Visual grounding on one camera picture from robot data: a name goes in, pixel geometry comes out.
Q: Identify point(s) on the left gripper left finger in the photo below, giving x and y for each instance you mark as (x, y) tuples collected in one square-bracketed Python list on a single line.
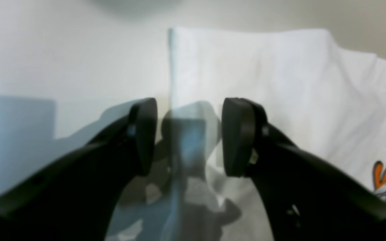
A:
[(73, 198)]

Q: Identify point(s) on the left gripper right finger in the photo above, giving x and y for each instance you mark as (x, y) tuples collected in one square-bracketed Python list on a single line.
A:
[(305, 198)]

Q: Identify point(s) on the white printed t-shirt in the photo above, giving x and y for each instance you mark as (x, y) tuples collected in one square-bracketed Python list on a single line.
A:
[(328, 100)]

